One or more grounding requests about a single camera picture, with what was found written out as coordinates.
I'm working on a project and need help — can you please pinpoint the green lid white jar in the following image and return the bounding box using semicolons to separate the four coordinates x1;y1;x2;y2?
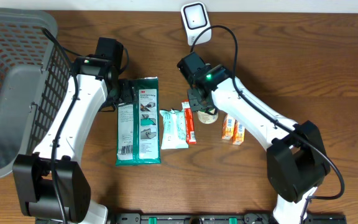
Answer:
197;109;219;124

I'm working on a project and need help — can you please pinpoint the green white wipes pack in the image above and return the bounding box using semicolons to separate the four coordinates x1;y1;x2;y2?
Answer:
116;77;161;166

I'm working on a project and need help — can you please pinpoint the red snack packet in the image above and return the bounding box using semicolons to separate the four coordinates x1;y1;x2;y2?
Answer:
181;100;197;144

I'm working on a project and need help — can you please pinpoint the orange juice box pair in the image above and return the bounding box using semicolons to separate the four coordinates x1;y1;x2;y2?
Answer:
222;114;245;146

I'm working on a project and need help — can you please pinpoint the light teal snack packet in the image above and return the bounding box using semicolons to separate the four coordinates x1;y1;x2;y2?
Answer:
160;110;188;149

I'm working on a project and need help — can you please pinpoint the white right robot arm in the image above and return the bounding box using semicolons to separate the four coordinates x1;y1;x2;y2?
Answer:
177;52;331;223

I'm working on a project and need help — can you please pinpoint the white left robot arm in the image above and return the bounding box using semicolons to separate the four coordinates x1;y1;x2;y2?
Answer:
12;37;137;223

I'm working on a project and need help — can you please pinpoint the white barcode scanner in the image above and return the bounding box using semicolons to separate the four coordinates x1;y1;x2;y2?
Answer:
180;1;211;46

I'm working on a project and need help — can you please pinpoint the grey plastic mesh basket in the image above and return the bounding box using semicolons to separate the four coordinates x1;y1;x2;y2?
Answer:
0;8;70;178

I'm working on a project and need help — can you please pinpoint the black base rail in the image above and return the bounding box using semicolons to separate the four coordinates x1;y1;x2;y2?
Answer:
110;213;347;224

